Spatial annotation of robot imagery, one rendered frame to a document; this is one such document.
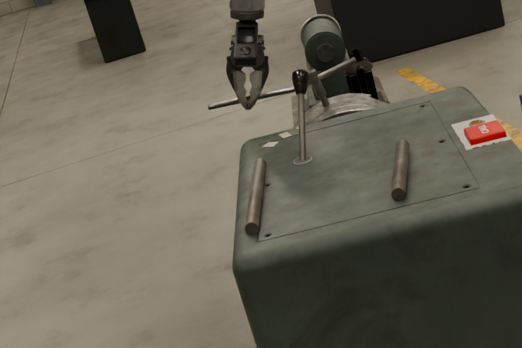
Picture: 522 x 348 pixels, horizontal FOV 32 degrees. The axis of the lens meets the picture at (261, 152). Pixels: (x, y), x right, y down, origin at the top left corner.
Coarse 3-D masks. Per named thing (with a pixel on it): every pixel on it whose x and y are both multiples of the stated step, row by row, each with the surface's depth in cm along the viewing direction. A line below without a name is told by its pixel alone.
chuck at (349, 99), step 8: (336, 96) 204; (344, 96) 203; (352, 96) 202; (360, 96) 202; (368, 96) 203; (320, 104) 204; (336, 104) 199; (344, 104) 198; (352, 104) 197; (360, 104) 197; (368, 104) 197; (376, 104) 198; (384, 104) 200; (312, 112) 203; (320, 112) 199
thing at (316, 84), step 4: (308, 72) 198; (312, 72) 198; (316, 72) 199; (312, 76) 198; (316, 76) 198; (312, 80) 198; (316, 80) 198; (312, 84) 199; (316, 84) 199; (320, 84) 199; (316, 88) 199; (320, 88) 199; (316, 92) 200; (320, 92) 199; (324, 92) 200; (320, 96) 200; (324, 96) 200; (324, 100) 200; (324, 104) 201; (328, 104) 201
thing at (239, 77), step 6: (234, 72) 195; (240, 72) 195; (234, 78) 195; (240, 78) 195; (240, 84) 196; (234, 90) 196; (240, 90) 196; (240, 96) 196; (240, 102) 198; (246, 102) 197; (246, 108) 198
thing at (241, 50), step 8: (240, 24) 192; (248, 24) 191; (256, 24) 192; (240, 32) 190; (248, 32) 190; (256, 32) 190; (240, 40) 188; (248, 40) 188; (256, 40) 188; (240, 48) 186; (248, 48) 186; (256, 48) 187; (240, 56) 185; (248, 56) 185; (256, 56) 187; (240, 64) 186; (248, 64) 186
